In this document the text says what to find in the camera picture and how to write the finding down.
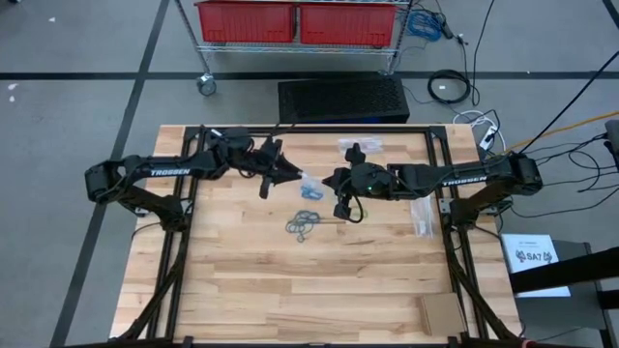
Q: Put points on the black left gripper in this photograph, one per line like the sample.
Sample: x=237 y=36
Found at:
x=263 y=162

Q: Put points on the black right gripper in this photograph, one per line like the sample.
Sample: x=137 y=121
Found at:
x=367 y=181

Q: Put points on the wide blue rubber band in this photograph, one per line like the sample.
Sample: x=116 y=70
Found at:
x=316 y=192
x=307 y=194

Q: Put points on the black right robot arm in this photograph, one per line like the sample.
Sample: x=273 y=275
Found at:
x=464 y=179

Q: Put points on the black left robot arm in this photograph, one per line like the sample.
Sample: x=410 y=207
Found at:
x=164 y=171

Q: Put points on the black perforated platform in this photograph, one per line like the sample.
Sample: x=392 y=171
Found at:
x=343 y=99

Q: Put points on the red plastic storage bin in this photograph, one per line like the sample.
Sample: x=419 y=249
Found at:
x=246 y=21
x=347 y=24

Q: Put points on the white power strip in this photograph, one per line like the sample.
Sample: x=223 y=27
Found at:
x=487 y=137

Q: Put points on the small cardboard box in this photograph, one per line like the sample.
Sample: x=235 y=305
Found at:
x=441 y=314

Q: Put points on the white paper sign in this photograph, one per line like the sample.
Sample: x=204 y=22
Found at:
x=532 y=261

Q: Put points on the black metal beam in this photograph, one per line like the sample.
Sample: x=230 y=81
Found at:
x=566 y=270

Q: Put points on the grey cart top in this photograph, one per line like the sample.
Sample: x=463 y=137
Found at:
x=556 y=319

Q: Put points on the grey floor device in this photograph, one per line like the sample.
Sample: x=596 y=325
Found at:
x=613 y=140

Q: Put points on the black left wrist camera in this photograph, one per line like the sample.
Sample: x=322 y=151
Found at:
x=265 y=188

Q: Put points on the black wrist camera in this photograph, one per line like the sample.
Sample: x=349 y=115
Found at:
x=265 y=188
x=342 y=211

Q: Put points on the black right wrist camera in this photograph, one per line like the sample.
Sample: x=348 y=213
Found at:
x=342 y=211

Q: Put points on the black aluminium table frame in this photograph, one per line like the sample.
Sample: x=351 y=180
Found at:
x=314 y=129

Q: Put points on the grey metal bracket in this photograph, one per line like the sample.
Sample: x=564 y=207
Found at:
x=446 y=205

